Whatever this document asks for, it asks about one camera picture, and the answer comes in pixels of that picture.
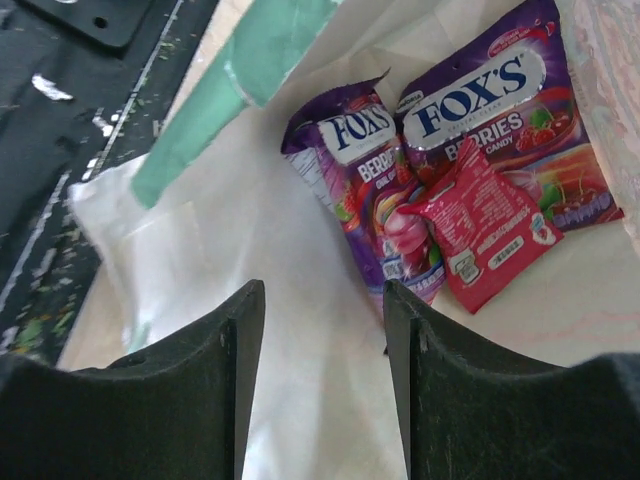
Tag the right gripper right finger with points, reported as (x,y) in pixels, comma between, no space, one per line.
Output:
(469,408)

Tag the pink candy packet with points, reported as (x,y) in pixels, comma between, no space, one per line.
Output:
(487,229)

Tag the purple berry candy packet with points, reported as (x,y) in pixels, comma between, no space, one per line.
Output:
(510,91)
(344,143)

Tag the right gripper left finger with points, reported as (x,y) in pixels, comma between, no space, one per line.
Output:
(177,409)

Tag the green paper gift bag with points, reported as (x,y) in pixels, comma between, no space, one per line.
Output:
(177,242)

